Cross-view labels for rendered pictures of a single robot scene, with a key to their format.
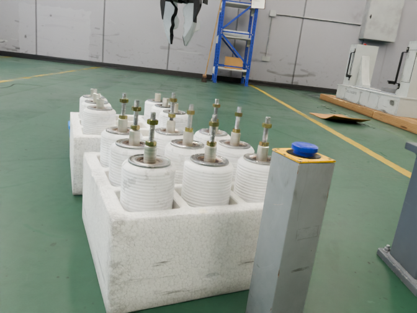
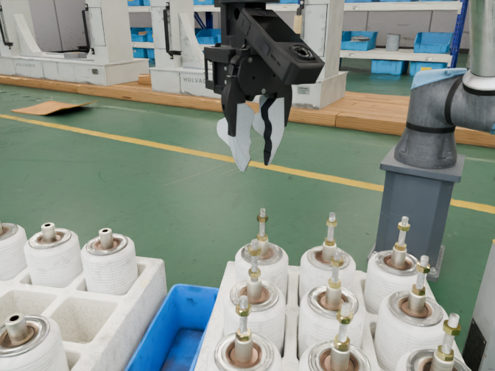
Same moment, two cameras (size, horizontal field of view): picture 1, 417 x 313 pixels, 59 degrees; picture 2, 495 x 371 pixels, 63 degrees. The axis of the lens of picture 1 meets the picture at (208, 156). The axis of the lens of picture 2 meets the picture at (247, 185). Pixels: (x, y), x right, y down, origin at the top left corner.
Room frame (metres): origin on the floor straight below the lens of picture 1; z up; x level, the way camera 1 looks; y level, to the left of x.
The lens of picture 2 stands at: (0.62, 0.52, 0.65)
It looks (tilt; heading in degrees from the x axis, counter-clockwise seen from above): 23 degrees down; 304
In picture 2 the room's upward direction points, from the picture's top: straight up
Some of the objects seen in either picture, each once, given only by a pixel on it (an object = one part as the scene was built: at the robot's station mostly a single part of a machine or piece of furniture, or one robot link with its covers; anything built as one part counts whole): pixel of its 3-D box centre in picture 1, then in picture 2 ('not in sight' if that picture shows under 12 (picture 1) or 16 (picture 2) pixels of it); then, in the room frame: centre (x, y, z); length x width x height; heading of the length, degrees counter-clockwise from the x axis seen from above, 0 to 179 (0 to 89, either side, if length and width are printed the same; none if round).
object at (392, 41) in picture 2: not in sight; (392, 43); (1.98, -4.71, 0.35); 0.16 x 0.15 x 0.19; 4
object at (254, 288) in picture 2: (170, 127); (254, 288); (0.89, 0.10, 0.26); 0.02 x 0.02 x 0.03
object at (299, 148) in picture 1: (304, 150); not in sight; (0.55, -0.15, 0.32); 0.04 x 0.04 x 0.02
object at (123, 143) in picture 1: (134, 144); (339, 364); (0.73, 0.15, 0.25); 0.08 x 0.08 x 0.01
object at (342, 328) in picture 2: (135, 118); (342, 330); (0.73, 0.15, 0.30); 0.01 x 0.01 x 0.08
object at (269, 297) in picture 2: (170, 131); (254, 295); (0.89, 0.10, 0.25); 0.08 x 0.08 x 0.01
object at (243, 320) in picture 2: (123, 109); (243, 322); (0.83, 0.21, 0.30); 0.01 x 0.01 x 0.08
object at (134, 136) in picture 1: (134, 138); (339, 356); (0.73, 0.15, 0.26); 0.02 x 0.02 x 0.03
